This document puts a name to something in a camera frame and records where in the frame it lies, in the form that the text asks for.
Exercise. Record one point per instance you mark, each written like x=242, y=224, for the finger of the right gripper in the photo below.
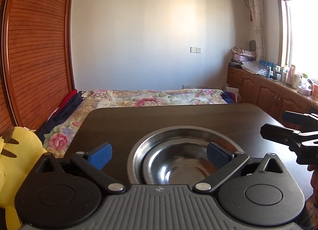
x=278, y=134
x=296, y=118

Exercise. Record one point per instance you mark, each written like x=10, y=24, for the medium steel bowl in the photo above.
x=177, y=163

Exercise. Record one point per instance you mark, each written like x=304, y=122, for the wooden louvered wardrobe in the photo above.
x=36, y=64

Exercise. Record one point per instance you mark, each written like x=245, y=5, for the white paper bag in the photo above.
x=234, y=93

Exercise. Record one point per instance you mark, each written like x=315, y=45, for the yellow plush toy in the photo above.
x=20, y=150

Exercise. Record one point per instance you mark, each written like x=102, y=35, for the wooden cabinet counter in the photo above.
x=273, y=97

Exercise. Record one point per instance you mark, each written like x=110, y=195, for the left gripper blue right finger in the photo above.
x=227, y=164

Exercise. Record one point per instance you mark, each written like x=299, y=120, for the white wall switch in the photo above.
x=195, y=50

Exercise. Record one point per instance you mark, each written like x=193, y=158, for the large steel bowl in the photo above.
x=175, y=134

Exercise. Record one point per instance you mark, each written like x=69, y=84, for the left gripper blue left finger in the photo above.
x=90, y=165

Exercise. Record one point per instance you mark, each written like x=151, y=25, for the patterned curtain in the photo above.
x=256, y=7

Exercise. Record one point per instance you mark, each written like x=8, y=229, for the right hand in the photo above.
x=314, y=183

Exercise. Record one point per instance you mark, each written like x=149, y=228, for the pink bottle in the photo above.
x=290, y=77

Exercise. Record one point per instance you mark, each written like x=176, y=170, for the orange cup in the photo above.
x=315, y=91

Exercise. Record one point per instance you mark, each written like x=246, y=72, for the floral bed cover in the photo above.
x=57, y=132

